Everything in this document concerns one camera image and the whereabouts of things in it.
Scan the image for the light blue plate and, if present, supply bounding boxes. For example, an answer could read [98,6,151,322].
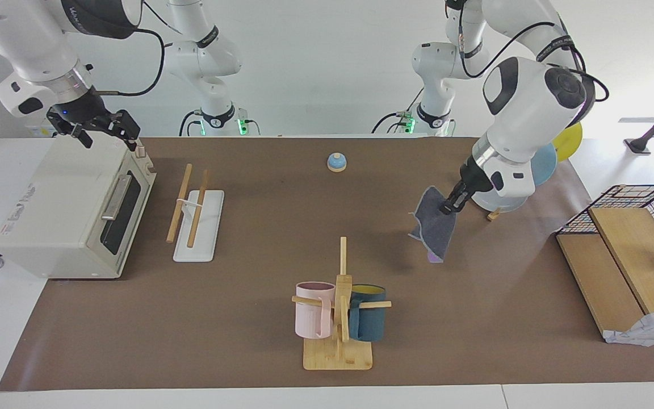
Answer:
[529,142,559,189]

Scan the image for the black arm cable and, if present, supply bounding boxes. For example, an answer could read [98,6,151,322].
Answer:
[89,0,167,98]
[455,0,610,103]

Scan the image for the dark teal mug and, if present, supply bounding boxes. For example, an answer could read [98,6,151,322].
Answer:
[349,284,388,342]

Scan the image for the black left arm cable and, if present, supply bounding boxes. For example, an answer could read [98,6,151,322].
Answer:
[455,0,610,103]

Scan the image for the wooden mug tree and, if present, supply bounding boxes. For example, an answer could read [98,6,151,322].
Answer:
[291,237,392,371]

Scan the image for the wooden shelf box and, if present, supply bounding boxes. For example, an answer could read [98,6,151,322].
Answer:
[556,206,654,345]

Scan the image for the beige toaster oven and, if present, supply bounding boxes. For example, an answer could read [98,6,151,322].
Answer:
[0,132,157,280]

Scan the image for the grey plate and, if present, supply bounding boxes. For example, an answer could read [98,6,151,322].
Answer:
[471,187,530,214]

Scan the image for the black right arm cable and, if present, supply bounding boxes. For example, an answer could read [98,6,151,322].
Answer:
[89,0,167,98]

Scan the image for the yellow plate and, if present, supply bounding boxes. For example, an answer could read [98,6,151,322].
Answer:
[552,121,584,163]

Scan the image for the white socket box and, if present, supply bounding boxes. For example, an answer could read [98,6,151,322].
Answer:
[23,121,56,139]

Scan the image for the white towel rack wooden bars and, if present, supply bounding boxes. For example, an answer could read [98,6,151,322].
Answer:
[166,164,225,263]

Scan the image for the purple and grey towel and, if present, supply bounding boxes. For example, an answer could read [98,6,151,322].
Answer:
[408,186,458,264]

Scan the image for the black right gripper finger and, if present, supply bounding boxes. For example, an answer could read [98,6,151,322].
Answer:
[100,109,142,152]
[69,122,94,149]

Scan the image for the pink mug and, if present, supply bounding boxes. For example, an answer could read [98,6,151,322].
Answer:
[295,282,336,340]

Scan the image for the brown table mat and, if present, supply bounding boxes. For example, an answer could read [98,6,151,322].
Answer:
[0,136,654,393]

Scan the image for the black base cable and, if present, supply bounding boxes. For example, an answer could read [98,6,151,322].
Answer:
[371,101,423,135]
[179,110,203,137]

